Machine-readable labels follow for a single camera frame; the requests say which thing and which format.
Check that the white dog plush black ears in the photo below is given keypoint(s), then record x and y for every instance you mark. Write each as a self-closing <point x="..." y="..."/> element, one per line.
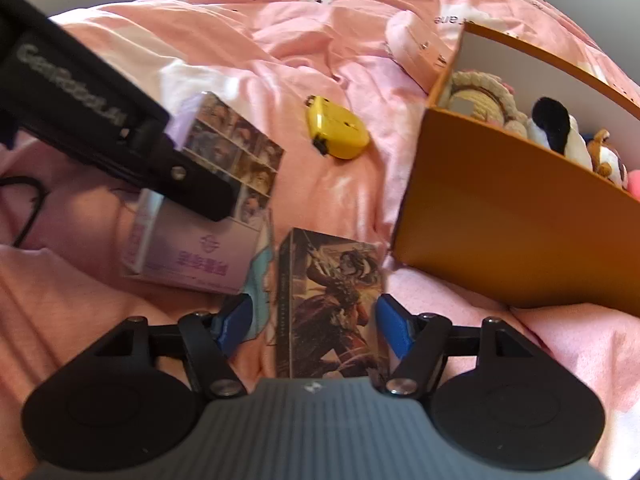
<point x="570" y="145"/>

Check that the dark fantasy art card box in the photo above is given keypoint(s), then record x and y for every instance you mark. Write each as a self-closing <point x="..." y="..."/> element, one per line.
<point x="330" y="310"/>

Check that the pink pouch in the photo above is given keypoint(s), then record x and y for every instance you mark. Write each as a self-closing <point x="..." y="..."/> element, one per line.
<point x="415" y="45"/>

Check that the lavender photo collage box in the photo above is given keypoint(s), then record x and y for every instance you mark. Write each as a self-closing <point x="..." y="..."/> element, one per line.
<point x="200" y="260"/>

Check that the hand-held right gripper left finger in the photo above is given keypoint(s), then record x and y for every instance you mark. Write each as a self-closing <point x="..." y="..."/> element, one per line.
<point x="235" y="322"/>

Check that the crochet bunny with bouquet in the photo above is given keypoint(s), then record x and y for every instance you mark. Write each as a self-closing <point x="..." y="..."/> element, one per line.
<point x="480" y="95"/>

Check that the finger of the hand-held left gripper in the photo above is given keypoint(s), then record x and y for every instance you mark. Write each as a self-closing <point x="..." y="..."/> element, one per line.
<point x="195" y="185"/>

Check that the pink printed duvet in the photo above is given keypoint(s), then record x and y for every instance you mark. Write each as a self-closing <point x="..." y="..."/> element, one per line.
<point x="325" y="35"/>

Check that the small brown bear doll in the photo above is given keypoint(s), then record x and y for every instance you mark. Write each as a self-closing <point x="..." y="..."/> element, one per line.
<point x="605" y="160"/>

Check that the orange cardboard box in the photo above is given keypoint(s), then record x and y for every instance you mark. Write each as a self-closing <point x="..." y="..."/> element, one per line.
<point x="500" y="235"/>

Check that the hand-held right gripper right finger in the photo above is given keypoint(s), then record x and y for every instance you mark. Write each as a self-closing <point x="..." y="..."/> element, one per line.
<point x="395" y="327"/>

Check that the yellow tape measure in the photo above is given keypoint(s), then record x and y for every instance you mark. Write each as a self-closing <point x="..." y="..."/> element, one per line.
<point x="340" y="130"/>

